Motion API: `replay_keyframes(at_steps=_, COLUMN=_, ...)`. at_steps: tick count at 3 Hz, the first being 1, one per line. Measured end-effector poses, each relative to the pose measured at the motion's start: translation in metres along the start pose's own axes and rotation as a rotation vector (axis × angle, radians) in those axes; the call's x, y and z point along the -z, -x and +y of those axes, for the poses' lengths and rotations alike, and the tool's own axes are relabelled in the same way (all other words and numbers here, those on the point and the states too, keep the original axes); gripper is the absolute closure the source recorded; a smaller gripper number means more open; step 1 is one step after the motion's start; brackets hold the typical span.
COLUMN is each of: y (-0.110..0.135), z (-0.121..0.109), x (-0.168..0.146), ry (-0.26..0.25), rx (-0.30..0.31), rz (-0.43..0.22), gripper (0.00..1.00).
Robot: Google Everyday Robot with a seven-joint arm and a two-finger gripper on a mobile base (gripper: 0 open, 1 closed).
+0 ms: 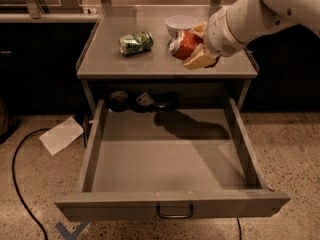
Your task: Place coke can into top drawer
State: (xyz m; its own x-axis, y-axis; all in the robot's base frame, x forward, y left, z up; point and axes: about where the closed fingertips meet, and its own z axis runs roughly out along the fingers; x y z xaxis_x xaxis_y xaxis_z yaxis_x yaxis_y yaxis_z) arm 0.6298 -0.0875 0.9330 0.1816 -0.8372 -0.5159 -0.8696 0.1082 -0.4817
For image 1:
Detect green soda can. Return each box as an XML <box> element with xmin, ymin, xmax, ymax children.
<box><xmin>118</xmin><ymin>31</ymin><xmax>154</xmax><ymax>56</ymax></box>

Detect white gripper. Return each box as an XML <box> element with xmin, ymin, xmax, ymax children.
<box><xmin>182</xmin><ymin>5</ymin><xmax>248</xmax><ymax>70</ymax></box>

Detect red coke can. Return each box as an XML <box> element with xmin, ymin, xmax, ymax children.
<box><xmin>169</xmin><ymin>30</ymin><xmax>203</xmax><ymax>60</ymax></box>

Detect black cable bundle with tag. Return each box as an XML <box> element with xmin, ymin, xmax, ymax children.
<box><xmin>105</xmin><ymin>89</ymin><xmax>179</xmax><ymax>114</ymax></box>

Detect dark counter cabinets behind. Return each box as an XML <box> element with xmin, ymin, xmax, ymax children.
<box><xmin>0</xmin><ymin>21</ymin><xmax>320</xmax><ymax>114</ymax></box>

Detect blue tape floor marker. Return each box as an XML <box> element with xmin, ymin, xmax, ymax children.
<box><xmin>55</xmin><ymin>222</ymin><xmax>89</xmax><ymax>240</ymax></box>

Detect white paper sheet on floor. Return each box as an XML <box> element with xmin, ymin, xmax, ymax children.
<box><xmin>39</xmin><ymin>117</ymin><xmax>84</xmax><ymax>155</ymax></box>

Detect grey cabinet with top surface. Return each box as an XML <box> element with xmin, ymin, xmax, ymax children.
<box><xmin>77</xmin><ymin>5</ymin><xmax>258</xmax><ymax>110</ymax></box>

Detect white ceramic bowl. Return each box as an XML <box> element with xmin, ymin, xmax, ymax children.
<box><xmin>165</xmin><ymin>15</ymin><xmax>198</xmax><ymax>37</ymax></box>

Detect black floor cable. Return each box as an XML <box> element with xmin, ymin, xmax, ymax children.
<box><xmin>11</xmin><ymin>127</ymin><xmax>52</xmax><ymax>240</ymax></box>

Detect open grey top drawer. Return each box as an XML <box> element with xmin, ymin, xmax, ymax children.
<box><xmin>55</xmin><ymin>99</ymin><xmax>290</xmax><ymax>221</ymax></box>

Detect metal drawer handle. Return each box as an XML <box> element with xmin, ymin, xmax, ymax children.
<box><xmin>156</xmin><ymin>204</ymin><xmax>194</xmax><ymax>219</ymax></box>

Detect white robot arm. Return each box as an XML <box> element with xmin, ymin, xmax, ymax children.
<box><xmin>183</xmin><ymin>0</ymin><xmax>320</xmax><ymax>70</ymax></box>

